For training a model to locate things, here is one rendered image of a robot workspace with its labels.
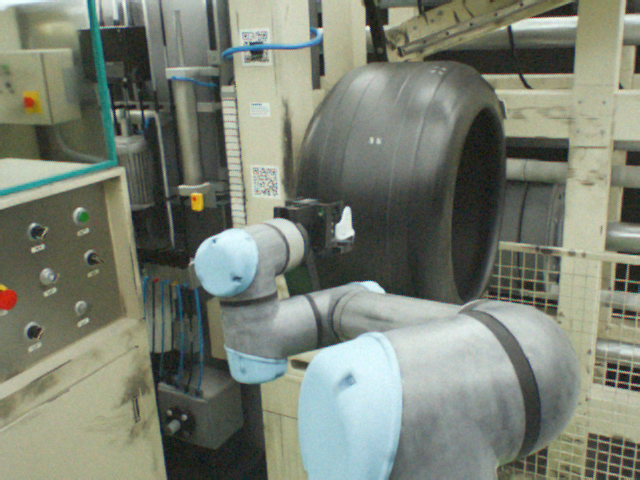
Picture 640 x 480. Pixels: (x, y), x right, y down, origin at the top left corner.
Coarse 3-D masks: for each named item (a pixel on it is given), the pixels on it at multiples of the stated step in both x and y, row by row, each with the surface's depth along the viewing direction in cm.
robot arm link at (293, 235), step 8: (272, 224) 88; (280, 224) 88; (288, 224) 90; (288, 232) 88; (296, 232) 89; (288, 240) 87; (296, 240) 89; (296, 248) 88; (296, 256) 89; (288, 264) 87; (296, 264) 90
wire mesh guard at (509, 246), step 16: (512, 256) 170; (576, 256) 162; (592, 256) 160; (608, 256) 158; (624, 256) 157; (560, 272) 165; (592, 288) 163; (544, 304) 170; (624, 304) 160; (576, 320) 167; (592, 368) 169; (624, 432) 170; (544, 448) 182; (560, 448) 179; (608, 464) 174
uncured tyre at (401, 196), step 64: (384, 64) 134; (448, 64) 128; (320, 128) 124; (384, 128) 118; (448, 128) 117; (320, 192) 121; (384, 192) 115; (448, 192) 117; (384, 256) 117; (448, 256) 120
